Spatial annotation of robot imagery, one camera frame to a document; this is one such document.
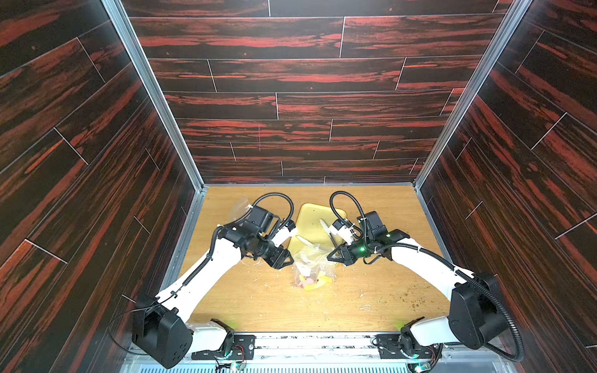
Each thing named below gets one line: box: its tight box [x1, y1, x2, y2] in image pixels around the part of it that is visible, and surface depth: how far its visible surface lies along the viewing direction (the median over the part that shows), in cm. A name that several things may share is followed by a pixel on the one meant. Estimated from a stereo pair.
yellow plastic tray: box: [289, 203, 347, 255], surface depth 104 cm
